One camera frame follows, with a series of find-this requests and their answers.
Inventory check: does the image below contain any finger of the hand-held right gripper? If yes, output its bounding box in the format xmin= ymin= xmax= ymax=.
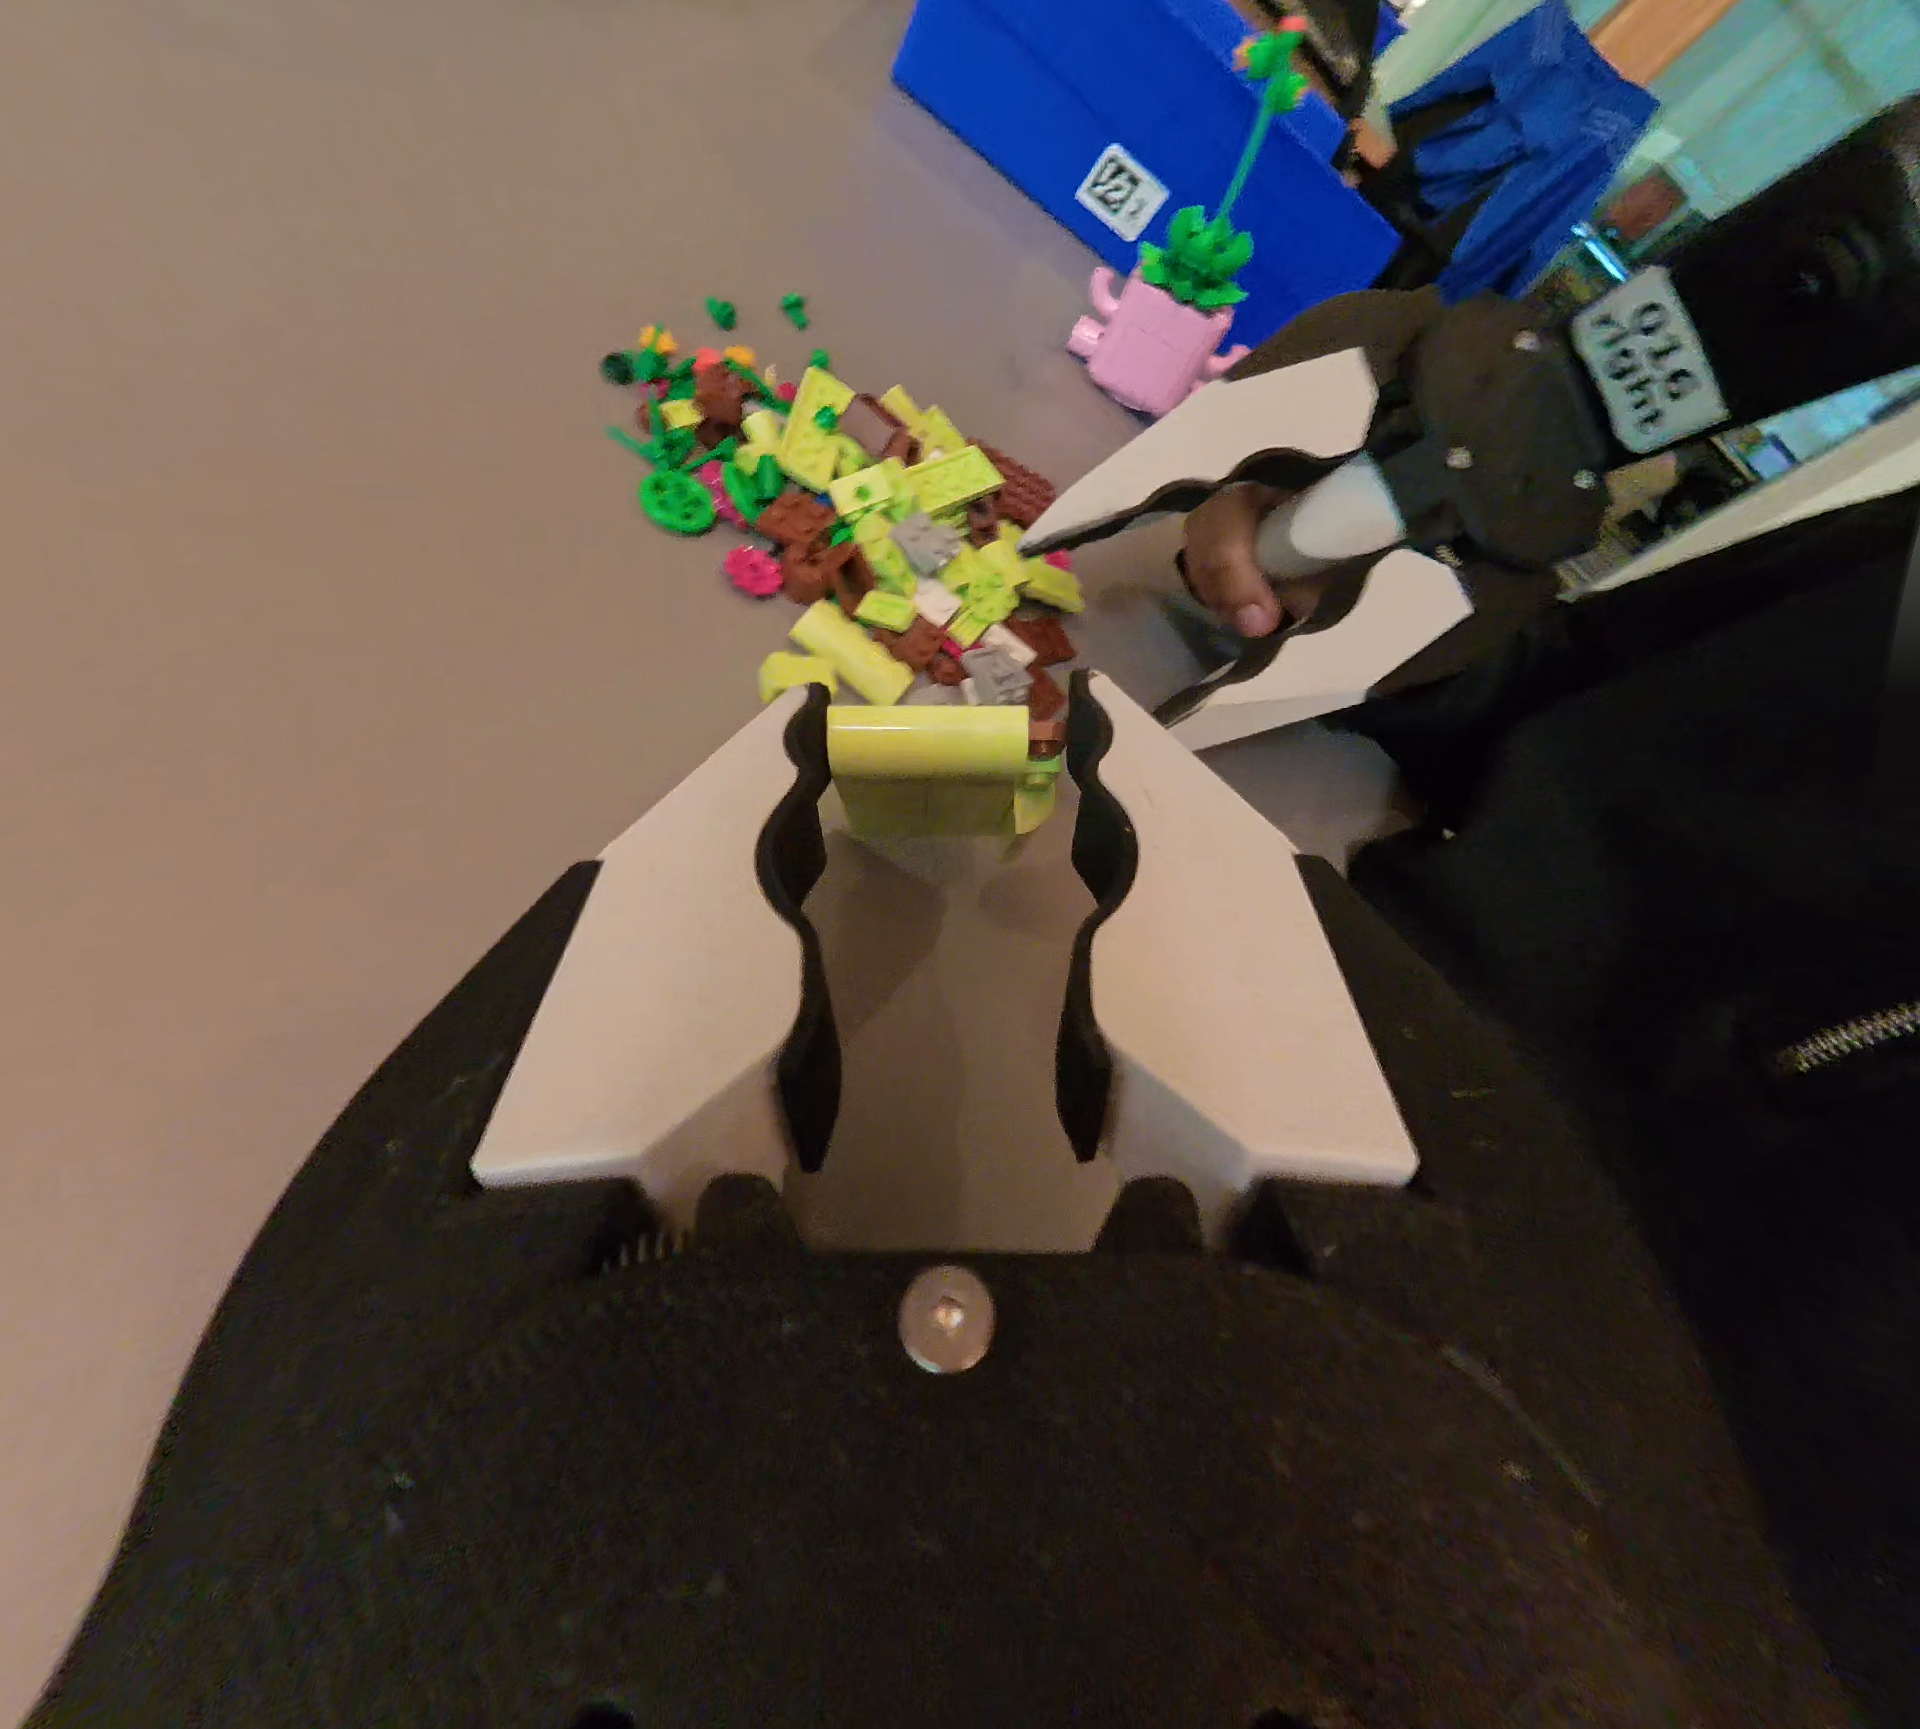
xmin=1152 ymin=545 xmax=1479 ymax=756
xmin=1016 ymin=346 xmax=1385 ymax=558

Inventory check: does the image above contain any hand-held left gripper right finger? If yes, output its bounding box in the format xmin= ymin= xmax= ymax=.
xmin=1053 ymin=669 xmax=1424 ymax=1256

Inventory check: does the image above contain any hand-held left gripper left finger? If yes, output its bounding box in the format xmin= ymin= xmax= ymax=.
xmin=467 ymin=678 xmax=845 ymax=1256

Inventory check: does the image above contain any lime and brown brick assembly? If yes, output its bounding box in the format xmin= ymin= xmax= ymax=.
xmin=821 ymin=703 xmax=1067 ymax=848

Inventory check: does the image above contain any pile of toy bricks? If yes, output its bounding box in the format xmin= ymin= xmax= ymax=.
xmin=599 ymin=293 xmax=1086 ymax=728

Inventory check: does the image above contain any person's right hand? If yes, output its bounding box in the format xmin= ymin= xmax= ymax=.
xmin=1174 ymin=485 xmax=1334 ymax=642

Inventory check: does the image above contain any toy flower in pink pot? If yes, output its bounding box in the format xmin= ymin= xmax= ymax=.
xmin=1066 ymin=16 xmax=1311 ymax=418

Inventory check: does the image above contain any blue plastic bin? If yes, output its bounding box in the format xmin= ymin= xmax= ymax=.
xmin=889 ymin=0 xmax=1405 ymax=295

